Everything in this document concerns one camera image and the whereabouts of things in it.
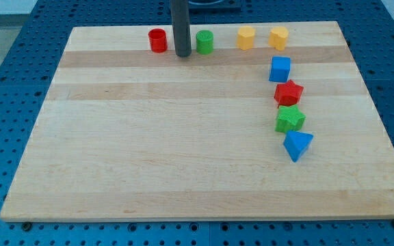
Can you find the light wooden board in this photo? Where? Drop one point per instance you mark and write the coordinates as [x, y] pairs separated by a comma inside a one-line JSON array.
[[126, 134]]

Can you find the green star block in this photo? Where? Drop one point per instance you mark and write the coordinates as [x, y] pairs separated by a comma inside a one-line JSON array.
[[289, 118]]

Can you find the red star block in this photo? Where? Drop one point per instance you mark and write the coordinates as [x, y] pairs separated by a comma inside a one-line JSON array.
[[288, 93]]

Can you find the green cylinder block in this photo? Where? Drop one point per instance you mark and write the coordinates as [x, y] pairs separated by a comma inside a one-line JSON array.
[[204, 42]]

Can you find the red cylinder block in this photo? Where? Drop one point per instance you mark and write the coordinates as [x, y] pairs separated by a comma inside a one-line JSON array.
[[158, 40]]

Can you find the yellow hexagon block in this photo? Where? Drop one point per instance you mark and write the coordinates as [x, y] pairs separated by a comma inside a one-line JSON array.
[[245, 37]]

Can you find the blue cube block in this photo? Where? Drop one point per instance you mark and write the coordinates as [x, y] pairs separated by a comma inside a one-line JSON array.
[[280, 69]]

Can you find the blue triangle block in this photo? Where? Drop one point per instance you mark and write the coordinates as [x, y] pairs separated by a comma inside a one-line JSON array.
[[297, 143]]

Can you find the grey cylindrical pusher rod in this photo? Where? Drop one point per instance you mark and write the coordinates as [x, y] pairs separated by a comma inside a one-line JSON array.
[[179, 10]]

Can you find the yellow heart block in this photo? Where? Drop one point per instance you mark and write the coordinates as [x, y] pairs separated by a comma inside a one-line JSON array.
[[278, 38]]

